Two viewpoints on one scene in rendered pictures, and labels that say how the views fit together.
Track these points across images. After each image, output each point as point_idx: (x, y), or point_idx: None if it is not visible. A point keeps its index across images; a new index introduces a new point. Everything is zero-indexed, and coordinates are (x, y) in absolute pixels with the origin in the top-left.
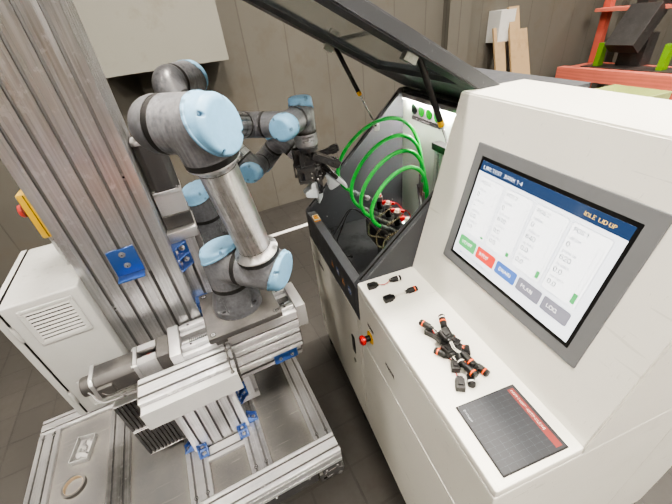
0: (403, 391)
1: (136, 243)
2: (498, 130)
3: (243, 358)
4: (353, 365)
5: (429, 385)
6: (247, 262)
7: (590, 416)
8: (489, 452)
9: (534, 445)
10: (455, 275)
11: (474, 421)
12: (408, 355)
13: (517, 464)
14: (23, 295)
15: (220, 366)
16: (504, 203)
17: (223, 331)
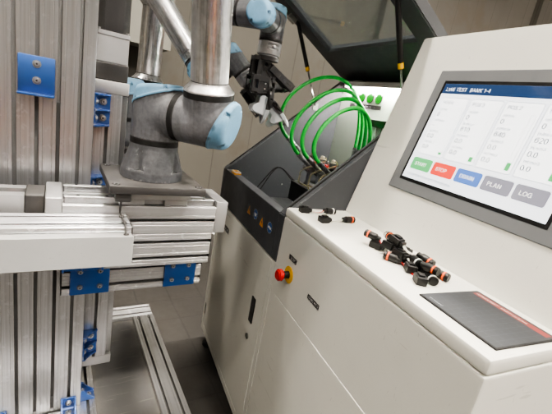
0: (332, 319)
1: (58, 63)
2: (464, 57)
3: (133, 247)
4: (239, 350)
5: (384, 276)
6: (200, 89)
7: None
8: (471, 328)
9: (521, 332)
10: (402, 202)
11: (444, 305)
12: (353, 255)
13: (508, 342)
14: None
15: (111, 225)
16: (469, 112)
17: (131, 185)
